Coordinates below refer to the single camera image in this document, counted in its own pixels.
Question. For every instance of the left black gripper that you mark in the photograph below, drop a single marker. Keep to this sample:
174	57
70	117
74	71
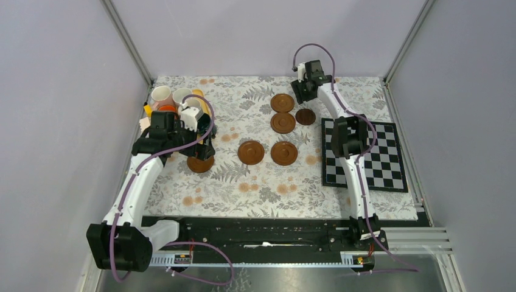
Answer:
201	151

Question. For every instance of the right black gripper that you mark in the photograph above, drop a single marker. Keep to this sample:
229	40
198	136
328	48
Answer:
297	86

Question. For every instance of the dark brown coaster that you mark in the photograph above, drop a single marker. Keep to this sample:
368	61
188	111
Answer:
305	116

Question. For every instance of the brown wooden coaster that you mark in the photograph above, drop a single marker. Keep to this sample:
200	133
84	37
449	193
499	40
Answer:
251	152
200	166
283	123
284	153
282	103

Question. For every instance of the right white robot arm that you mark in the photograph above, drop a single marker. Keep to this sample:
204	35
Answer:
352	137

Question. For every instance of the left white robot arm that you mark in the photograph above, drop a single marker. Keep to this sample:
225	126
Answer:
119	241

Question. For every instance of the orange mug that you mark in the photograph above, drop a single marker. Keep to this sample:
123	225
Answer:
167	108

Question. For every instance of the white pink block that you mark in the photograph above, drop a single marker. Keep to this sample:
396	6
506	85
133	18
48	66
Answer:
144	123

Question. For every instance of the light green mug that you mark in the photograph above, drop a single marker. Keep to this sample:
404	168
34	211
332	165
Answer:
194	103

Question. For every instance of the yellow tray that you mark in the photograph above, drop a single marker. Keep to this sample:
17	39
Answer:
201	100

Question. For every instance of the yellow block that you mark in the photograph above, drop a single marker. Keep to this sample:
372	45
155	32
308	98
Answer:
148	110

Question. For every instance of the pink white mug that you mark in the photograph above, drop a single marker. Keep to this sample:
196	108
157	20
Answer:
161	96

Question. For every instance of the black white checkerboard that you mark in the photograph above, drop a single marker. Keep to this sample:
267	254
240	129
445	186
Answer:
384	168

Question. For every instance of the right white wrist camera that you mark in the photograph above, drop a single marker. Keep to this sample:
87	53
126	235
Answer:
302	72

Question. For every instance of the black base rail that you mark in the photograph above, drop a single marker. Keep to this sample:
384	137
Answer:
271	240

